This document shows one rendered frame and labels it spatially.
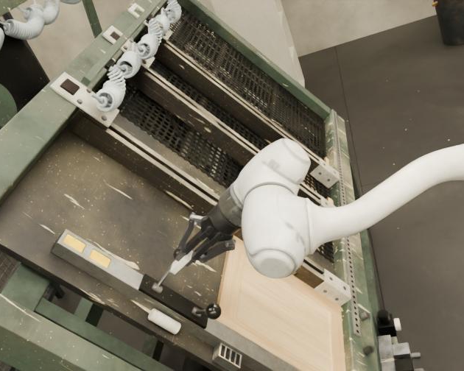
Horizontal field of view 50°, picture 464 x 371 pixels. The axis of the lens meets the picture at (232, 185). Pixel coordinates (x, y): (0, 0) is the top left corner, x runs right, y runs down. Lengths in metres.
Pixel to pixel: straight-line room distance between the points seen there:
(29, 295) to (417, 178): 0.85
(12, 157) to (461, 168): 0.96
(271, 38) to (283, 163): 4.28
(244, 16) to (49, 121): 3.92
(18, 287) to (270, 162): 0.62
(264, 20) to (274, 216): 4.36
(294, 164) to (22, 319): 0.60
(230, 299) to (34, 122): 0.71
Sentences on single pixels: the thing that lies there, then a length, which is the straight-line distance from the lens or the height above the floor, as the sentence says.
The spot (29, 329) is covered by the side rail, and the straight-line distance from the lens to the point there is 1.07.
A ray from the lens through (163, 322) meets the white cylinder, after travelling 1.26.
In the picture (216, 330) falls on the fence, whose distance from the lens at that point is 1.33.
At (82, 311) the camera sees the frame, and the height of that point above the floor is 0.79.
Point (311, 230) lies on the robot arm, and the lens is 0.86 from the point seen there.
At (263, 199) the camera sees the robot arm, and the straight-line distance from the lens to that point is 0.89.
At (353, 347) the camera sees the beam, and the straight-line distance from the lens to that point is 1.72.
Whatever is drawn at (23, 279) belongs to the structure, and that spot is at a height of 1.68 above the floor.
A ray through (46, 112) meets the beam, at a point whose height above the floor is 1.91.
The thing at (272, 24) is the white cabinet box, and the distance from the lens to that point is 5.15.
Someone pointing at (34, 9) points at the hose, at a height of 2.06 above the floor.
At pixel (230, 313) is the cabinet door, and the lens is 1.42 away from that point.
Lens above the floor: 2.25
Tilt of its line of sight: 30 degrees down
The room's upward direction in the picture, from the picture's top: 23 degrees counter-clockwise
